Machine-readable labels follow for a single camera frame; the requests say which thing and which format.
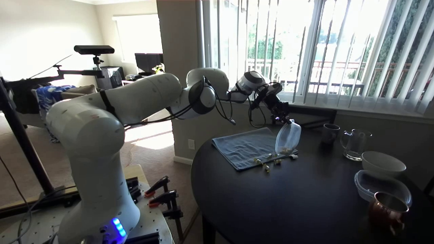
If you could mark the black bar camera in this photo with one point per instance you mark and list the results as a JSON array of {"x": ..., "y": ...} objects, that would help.
[{"x": 94, "y": 49}]

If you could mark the robot base platform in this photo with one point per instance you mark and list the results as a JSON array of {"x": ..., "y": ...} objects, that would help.
[{"x": 154, "y": 222}]

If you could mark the blue folded towel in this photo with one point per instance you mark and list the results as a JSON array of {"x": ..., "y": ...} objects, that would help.
[{"x": 242, "y": 147}]

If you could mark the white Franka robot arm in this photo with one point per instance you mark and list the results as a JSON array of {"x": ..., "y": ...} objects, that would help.
[{"x": 99, "y": 136}]

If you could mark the white vertical window blinds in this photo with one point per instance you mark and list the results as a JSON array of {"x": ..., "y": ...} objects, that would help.
[{"x": 344, "y": 49}]

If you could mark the black wooden chair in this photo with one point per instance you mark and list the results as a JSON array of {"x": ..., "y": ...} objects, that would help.
[{"x": 312, "y": 110}]

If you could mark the glass cup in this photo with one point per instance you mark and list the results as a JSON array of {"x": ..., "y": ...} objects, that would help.
[{"x": 354, "y": 146}]

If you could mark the white wall outlet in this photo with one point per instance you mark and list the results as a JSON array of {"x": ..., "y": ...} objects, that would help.
[{"x": 192, "y": 144}]

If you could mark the black camera stand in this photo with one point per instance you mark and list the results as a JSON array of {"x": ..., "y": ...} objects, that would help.
[{"x": 22, "y": 136}]

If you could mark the dark grey mug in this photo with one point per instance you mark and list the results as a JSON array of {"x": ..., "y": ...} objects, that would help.
[{"x": 330, "y": 134}]

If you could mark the black computer monitor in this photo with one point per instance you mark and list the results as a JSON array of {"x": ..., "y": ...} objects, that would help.
[{"x": 148, "y": 62}]

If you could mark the white ceramic bowl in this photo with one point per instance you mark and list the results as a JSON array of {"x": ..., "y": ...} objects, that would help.
[{"x": 383, "y": 163}]

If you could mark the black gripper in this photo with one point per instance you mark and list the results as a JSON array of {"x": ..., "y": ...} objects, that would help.
[{"x": 270, "y": 96}]

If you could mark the blue cloth pile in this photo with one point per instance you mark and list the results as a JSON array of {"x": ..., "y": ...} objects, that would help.
[{"x": 52, "y": 96}]

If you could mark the clear plastic food container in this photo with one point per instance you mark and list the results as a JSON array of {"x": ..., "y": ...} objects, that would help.
[{"x": 288, "y": 138}]

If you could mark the yellow candies pile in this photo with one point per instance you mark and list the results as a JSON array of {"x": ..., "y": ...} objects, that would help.
[{"x": 272, "y": 161}]

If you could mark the copper mug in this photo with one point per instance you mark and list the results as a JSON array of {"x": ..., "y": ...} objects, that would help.
[{"x": 388, "y": 212}]

